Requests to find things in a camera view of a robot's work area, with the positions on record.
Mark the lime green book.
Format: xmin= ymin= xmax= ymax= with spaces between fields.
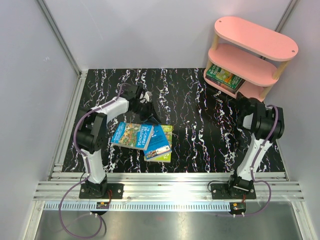
xmin=149 ymin=124 xmax=174 ymax=163

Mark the green 104-Storey Treehouse book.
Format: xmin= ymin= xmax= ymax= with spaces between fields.
xmin=205 ymin=64 xmax=237 ymax=80

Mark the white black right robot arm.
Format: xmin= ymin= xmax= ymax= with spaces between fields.
xmin=226 ymin=94 xmax=285 ymax=199

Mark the aluminium rail frame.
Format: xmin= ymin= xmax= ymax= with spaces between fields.
xmin=32 ymin=69 xmax=306 ymax=201

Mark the blue 26-Storey Treehouse book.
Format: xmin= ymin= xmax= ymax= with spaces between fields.
xmin=110 ymin=122 xmax=154 ymax=151

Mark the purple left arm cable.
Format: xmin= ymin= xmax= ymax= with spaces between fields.
xmin=57 ymin=83 xmax=131 ymax=238

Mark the black marble pattern mat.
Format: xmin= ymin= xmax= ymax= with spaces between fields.
xmin=59 ymin=68 xmax=287 ymax=174

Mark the white slotted cable duct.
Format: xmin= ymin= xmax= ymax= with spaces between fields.
xmin=44 ymin=201 xmax=246 ymax=212

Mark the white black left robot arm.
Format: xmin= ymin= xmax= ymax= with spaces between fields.
xmin=73 ymin=83 xmax=161 ymax=199

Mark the right corner aluminium post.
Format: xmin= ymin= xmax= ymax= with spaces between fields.
xmin=274 ymin=0 xmax=300 ymax=33

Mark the left corner aluminium post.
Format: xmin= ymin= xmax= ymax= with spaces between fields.
xmin=35 ymin=0 xmax=82 ymax=77

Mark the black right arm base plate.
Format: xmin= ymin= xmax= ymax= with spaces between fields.
xmin=208 ymin=182 xmax=257 ymax=200

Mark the corner aluminium post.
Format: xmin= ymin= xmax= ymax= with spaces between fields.
xmin=35 ymin=0 xmax=82 ymax=77
xmin=274 ymin=0 xmax=300 ymax=33

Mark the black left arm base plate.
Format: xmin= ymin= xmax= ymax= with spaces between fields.
xmin=79 ymin=183 xmax=124 ymax=200

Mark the pink three-tier shelf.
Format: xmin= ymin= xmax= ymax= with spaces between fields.
xmin=204 ymin=16 xmax=299 ymax=102

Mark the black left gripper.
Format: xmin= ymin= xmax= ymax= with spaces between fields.
xmin=130 ymin=100 xmax=161 ymax=126

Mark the blue back-cover book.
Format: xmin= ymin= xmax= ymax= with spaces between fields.
xmin=142 ymin=124 xmax=173 ymax=162

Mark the Tale of Two Cities book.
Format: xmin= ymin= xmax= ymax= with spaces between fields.
xmin=206 ymin=75 xmax=245 ymax=94

